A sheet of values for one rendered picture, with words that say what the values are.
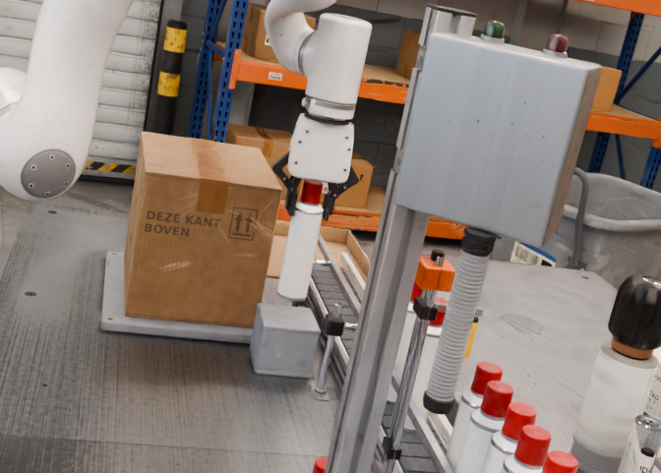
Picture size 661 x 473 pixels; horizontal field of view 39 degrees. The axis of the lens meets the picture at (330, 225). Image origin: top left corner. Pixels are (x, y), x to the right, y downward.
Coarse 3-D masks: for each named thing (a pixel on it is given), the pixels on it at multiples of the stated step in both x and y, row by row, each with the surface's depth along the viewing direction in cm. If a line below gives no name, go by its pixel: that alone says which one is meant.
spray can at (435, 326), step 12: (444, 300) 138; (432, 324) 137; (432, 336) 136; (432, 348) 137; (420, 360) 137; (432, 360) 137; (420, 372) 138; (420, 384) 138; (396, 396) 142; (420, 396) 139; (420, 408) 140; (408, 420) 140
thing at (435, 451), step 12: (324, 252) 189; (336, 264) 182; (336, 276) 177; (348, 288) 171; (348, 300) 167; (396, 372) 140; (396, 384) 137; (408, 408) 131; (420, 420) 127; (420, 432) 125; (432, 444) 121; (432, 456) 120; (444, 456) 119; (444, 468) 116
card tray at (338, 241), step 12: (276, 228) 235; (288, 228) 235; (324, 228) 237; (336, 228) 238; (276, 240) 231; (324, 240) 238; (336, 240) 239; (348, 240) 237; (276, 252) 222; (336, 252) 231; (348, 252) 233; (360, 252) 225; (276, 264) 215; (360, 264) 224; (276, 276) 207
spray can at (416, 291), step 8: (416, 288) 144; (416, 296) 144; (408, 312) 144; (408, 320) 144; (408, 328) 145; (408, 336) 145; (400, 344) 146; (408, 344) 145; (400, 352) 146; (400, 360) 146; (400, 368) 146; (400, 376) 147; (392, 392) 148; (392, 400) 148
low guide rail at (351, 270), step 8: (344, 256) 203; (344, 264) 202; (352, 264) 199; (352, 272) 195; (352, 280) 194; (360, 280) 190; (360, 288) 188; (432, 416) 142; (440, 416) 140; (440, 424) 139; (448, 424) 138; (440, 432) 139; (448, 432) 136; (448, 440) 135
